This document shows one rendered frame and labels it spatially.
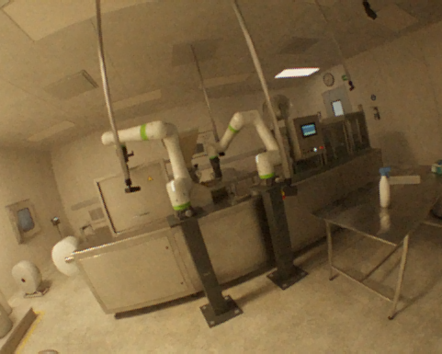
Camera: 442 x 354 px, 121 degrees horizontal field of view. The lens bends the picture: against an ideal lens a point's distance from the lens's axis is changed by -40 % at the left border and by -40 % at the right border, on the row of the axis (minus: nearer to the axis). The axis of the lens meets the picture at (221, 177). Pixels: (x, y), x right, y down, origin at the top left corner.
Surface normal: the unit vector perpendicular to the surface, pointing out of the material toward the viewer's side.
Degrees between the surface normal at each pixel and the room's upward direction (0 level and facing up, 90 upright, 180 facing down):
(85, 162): 90
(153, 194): 90
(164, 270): 90
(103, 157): 90
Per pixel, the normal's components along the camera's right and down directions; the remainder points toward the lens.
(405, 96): -0.93, 0.29
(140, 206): 0.25, 0.07
